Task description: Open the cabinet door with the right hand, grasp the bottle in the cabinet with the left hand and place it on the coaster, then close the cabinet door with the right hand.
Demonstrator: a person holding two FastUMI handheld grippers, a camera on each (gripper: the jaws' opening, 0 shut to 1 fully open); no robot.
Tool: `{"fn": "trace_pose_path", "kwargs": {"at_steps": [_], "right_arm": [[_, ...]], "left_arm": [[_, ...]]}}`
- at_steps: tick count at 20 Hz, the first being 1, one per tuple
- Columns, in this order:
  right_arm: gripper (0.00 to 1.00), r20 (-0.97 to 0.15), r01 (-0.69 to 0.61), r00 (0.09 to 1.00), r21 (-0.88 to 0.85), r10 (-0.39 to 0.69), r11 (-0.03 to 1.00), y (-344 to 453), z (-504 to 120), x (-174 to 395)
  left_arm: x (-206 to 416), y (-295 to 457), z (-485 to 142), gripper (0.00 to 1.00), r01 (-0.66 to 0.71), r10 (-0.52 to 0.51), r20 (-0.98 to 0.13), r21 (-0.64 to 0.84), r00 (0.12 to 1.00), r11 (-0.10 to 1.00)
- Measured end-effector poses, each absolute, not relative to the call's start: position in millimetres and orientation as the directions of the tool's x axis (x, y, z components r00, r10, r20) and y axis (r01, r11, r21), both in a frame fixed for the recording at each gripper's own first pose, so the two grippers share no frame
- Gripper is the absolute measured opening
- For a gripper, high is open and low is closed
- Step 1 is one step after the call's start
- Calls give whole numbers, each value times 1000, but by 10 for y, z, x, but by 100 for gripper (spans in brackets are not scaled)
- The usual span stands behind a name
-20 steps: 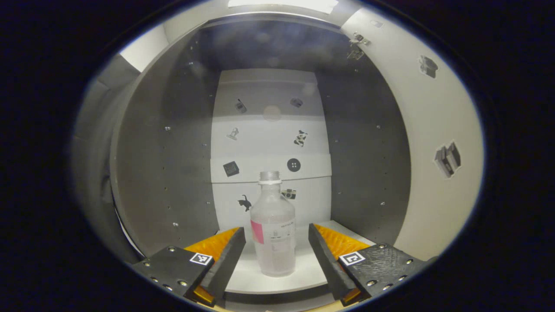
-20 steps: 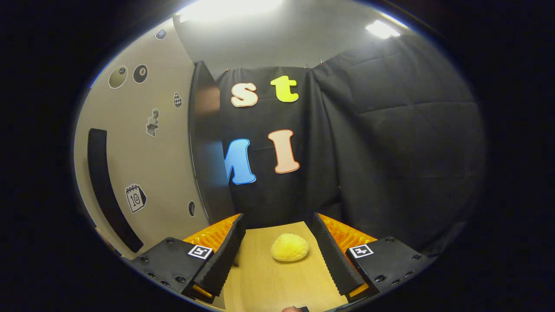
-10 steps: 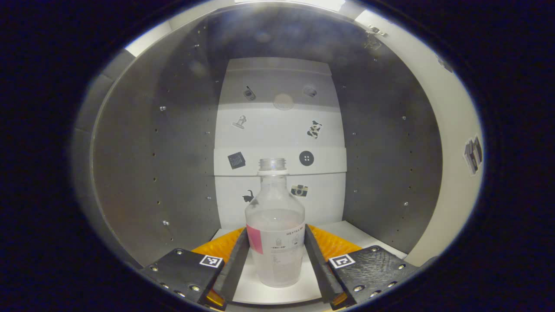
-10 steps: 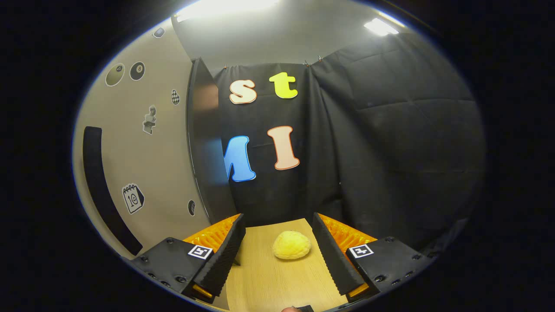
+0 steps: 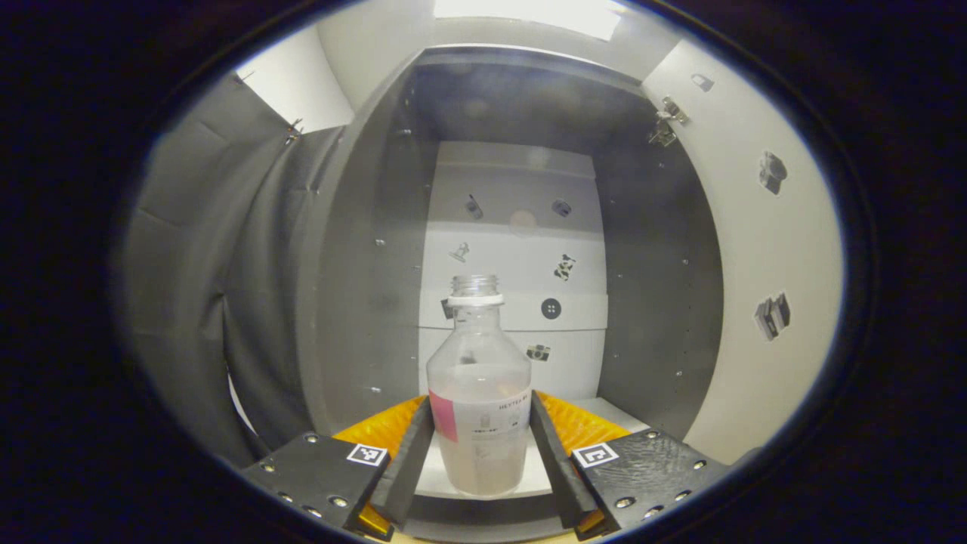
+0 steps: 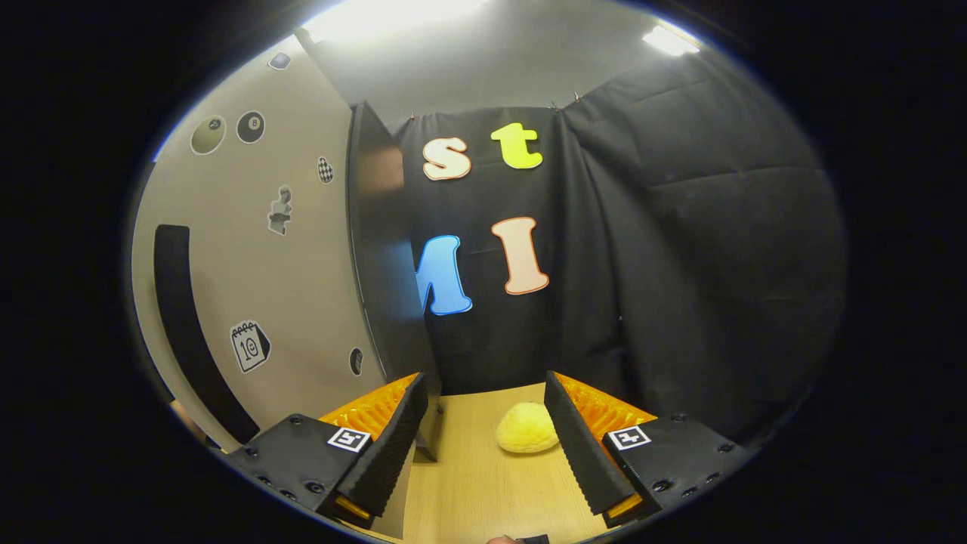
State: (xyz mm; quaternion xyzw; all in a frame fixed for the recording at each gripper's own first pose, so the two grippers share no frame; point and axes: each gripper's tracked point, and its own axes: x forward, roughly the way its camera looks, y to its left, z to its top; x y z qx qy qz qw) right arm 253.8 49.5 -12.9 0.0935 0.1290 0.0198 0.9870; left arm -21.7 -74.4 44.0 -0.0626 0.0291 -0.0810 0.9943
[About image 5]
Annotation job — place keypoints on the large ceiling light panel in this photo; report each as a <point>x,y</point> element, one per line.
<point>529,15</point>

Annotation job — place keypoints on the metal cabinet hinge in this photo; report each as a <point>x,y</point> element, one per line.
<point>665,121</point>

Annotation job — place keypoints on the grey cabinet door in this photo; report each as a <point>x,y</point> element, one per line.
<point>763,249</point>

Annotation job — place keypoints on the dark grey cabinet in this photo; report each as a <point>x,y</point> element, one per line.
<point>363,302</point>

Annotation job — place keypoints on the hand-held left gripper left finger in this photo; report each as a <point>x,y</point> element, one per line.
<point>317,472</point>

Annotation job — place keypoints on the clear plastic bottle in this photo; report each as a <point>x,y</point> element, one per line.
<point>480,378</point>

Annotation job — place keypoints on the black backdrop cloth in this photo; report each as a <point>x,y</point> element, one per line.
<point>196,287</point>

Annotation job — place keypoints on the metal cloth clip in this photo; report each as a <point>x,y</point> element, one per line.
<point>293,133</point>

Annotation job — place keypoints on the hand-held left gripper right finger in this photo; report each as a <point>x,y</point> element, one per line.
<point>650,472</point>

